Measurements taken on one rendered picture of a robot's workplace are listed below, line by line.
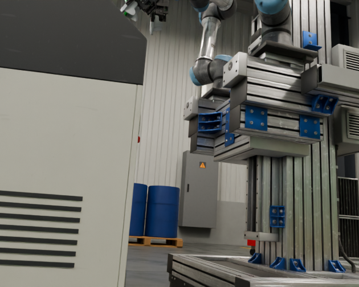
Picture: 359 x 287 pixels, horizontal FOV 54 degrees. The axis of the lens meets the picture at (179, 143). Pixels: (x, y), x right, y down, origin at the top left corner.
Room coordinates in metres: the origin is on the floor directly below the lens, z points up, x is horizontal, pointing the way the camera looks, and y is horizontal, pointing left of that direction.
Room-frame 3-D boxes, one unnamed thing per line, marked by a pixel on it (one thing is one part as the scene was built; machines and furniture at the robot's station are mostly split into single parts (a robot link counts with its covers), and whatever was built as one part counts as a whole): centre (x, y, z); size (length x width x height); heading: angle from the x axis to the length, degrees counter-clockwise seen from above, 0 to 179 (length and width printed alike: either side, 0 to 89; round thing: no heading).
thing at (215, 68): (1.76, -0.21, 1.20); 0.13 x 0.12 x 0.14; 52
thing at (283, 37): (1.29, -0.36, 1.09); 0.15 x 0.15 x 0.10
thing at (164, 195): (6.42, 0.52, 0.51); 1.20 x 0.85 x 1.02; 105
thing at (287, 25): (1.28, -0.36, 1.20); 0.13 x 0.12 x 0.14; 158
